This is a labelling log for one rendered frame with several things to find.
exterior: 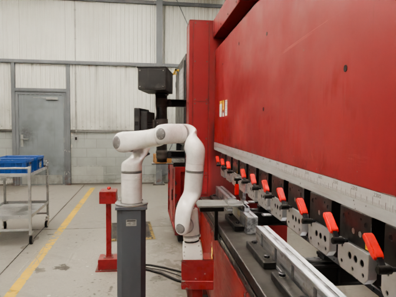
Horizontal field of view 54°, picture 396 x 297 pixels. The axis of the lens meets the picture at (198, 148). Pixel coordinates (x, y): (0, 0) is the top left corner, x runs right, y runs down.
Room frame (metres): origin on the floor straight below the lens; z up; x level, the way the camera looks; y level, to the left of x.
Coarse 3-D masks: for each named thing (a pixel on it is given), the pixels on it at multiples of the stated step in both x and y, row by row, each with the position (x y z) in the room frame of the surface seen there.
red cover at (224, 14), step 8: (232, 0) 2.42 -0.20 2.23; (240, 0) 2.21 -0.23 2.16; (248, 0) 2.20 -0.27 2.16; (256, 0) 2.20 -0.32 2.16; (224, 8) 2.69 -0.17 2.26; (232, 8) 2.42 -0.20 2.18; (240, 8) 2.36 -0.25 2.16; (248, 8) 2.36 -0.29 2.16; (216, 16) 3.01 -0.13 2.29; (224, 16) 2.69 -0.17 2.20; (232, 16) 2.54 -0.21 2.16; (240, 16) 2.54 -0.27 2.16; (216, 24) 3.01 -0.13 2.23; (224, 24) 2.73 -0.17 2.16; (232, 24) 2.73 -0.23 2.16; (216, 32) 3.00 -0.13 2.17; (224, 32) 2.98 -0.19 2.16
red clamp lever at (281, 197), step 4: (280, 188) 1.43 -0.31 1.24; (280, 192) 1.41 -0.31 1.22; (280, 196) 1.40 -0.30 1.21; (284, 196) 1.40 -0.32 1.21; (280, 200) 1.39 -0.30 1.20; (284, 200) 1.39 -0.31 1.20; (284, 204) 1.37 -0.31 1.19; (288, 204) 1.37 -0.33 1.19; (280, 208) 1.37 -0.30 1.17; (284, 208) 1.36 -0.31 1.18; (288, 208) 1.37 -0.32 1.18
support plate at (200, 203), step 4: (200, 200) 2.36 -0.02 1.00; (204, 200) 2.36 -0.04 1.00; (208, 200) 2.36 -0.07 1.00; (212, 200) 2.36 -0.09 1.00; (216, 200) 2.36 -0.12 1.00; (220, 200) 2.37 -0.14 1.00; (228, 200) 2.37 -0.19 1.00; (232, 200) 2.37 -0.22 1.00; (236, 200) 2.37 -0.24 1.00; (196, 204) 2.28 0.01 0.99; (200, 204) 2.24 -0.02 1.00; (204, 204) 2.24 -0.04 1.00; (208, 204) 2.24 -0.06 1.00; (212, 204) 2.24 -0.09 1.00; (216, 204) 2.24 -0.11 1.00; (220, 204) 2.24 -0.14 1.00; (224, 204) 2.25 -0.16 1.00; (232, 204) 2.25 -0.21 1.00; (236, 204) 2.25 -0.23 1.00; (240, 204) 2.25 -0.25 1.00
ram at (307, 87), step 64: (320, 0) 1.20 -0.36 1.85; (384, 0) 0.86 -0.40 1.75; (256, 64) 1.90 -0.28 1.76; (320, 64) 1.18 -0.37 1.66; (384, 64) 0.86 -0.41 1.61; (256, 128) 1.88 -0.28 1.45; (320, 128) 1.17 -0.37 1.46; (384, 128) 0.85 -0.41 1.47; (320, 192) 1.16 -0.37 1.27; (384, 192) 0.84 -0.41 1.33
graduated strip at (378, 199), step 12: (216, 144) 3.04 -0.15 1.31; (252, 156) 1.95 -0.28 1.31; (276, 168) 1.56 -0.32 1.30; (288, 168) 1.43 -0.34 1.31; (312, 180) 1.21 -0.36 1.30; (324, 180) 1.13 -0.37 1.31; (336, 180) 1.05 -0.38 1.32; (348, 192) 0.99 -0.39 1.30; (360, 192) 0.93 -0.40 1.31; (372, 192) 0.88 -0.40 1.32; (384, 204) 0.83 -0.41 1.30
